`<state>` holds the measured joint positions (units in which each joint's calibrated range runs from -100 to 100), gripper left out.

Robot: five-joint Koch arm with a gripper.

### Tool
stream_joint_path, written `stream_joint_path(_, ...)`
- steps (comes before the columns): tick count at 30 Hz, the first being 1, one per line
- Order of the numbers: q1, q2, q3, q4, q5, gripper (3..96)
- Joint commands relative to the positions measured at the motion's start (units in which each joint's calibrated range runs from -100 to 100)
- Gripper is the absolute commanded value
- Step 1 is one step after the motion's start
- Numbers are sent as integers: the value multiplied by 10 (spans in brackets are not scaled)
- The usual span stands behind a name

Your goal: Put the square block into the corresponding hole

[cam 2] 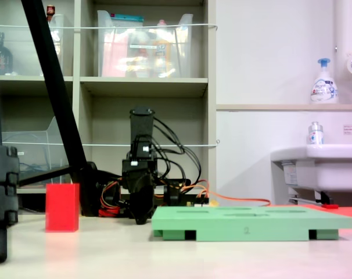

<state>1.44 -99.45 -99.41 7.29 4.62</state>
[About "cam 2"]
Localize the red square block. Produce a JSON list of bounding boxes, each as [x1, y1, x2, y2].
[[45, 183, 80, 233]]

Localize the green shape hole board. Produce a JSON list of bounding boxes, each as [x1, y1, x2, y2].
[[151, 205, 352, 242]]

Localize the orange flat block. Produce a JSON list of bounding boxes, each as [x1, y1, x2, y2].
[[263, 204, 352, 227]]

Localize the black round clamp knob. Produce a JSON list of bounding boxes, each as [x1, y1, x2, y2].
[[163, 180, 183, 208]]

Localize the beige shelf unit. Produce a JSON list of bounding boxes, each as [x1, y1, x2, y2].
[[0, 0, 218, 195]]

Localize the thin black tripod brace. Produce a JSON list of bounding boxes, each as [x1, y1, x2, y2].
[[18, 164, 72, 187]]

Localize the low clear storage bin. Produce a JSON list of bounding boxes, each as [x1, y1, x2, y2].
[[1, 116, 73, 187]]

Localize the pink packet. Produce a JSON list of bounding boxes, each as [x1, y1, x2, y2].
[[102, 31, 130, 78]]

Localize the orange bottle pink cap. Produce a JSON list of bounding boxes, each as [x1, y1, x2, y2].
[[152, 19, 174, 78]]

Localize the large clear storage bin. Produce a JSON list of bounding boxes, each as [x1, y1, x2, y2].
[[96, 10, 194, 78]]

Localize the thick black tripod leg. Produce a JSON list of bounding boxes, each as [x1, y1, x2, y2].
[[20, 0, 100, 217]]

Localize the notched black stack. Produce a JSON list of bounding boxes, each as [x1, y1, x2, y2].
[[0, 0, 20, 264]]

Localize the clear bag teal zip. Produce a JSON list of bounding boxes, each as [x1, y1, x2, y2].
[[110, 13, 145, 38]]

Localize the narrow clear storage bin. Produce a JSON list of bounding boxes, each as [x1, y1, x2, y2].
[[39, 13, 66, 77]]

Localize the dark glass bottle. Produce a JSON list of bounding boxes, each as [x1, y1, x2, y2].
[[0, 31, 14, 76]]

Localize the small clear sanitizer bottle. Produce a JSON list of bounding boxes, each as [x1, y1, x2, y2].
[[307, 121, 325, 145]]

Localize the white sink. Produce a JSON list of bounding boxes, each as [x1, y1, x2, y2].
[[270, 144, 352, 193]]

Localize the white blue soap pump bottle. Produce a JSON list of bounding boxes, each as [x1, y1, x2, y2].
[[310, 58, 339, 105]]

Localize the white vertical pipe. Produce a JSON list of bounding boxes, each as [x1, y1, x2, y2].
[[334, 0, 352, 104]]

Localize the white shelf cord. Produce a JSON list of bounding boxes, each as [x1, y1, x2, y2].
[[0, 23, 218, 32], [1, 139, 221, 148]]

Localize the thin black arm cables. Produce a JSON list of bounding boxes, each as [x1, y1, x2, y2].
[[151, 116, 202, 187]]

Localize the thin orange wire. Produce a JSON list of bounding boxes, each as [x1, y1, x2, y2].
[[175, 179, 272, 208]]

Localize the sink support bracket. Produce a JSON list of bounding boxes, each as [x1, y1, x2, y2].
[[288, 190, 334, 206]]

